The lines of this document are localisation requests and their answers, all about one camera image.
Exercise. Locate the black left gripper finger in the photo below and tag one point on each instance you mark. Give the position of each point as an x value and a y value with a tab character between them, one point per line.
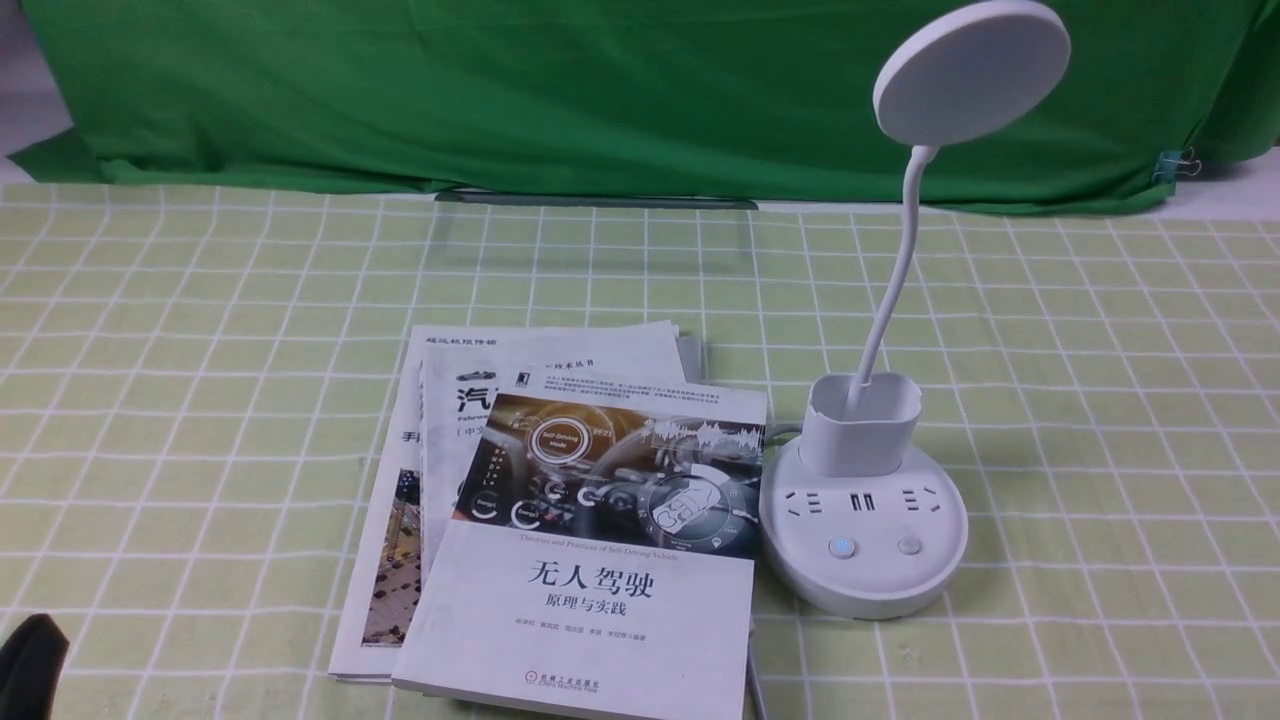
31	662

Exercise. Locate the white desk lamp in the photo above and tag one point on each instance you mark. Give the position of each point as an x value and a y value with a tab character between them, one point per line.
857	520

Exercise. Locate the green checkered tablecloth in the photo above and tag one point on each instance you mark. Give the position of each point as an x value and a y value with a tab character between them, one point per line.
196	384

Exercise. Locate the bottom white book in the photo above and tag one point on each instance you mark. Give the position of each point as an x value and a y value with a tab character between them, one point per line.
385	560

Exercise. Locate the top self-driving book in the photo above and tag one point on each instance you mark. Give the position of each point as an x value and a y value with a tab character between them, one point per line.
600	559

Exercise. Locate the green backdrop cloth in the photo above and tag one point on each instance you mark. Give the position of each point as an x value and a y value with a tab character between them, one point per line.
762	100

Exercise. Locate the metal binder clip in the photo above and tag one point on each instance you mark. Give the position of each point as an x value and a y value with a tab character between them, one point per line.
1173	165

